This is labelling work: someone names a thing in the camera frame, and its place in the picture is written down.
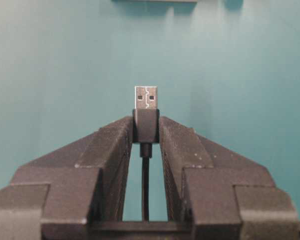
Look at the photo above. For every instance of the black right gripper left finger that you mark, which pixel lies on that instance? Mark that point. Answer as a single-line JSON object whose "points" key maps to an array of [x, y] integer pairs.
{"points": [[59, 195]]}

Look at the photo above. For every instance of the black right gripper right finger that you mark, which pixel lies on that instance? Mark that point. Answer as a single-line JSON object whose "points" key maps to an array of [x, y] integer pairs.
{"points": [[222, 194]]}

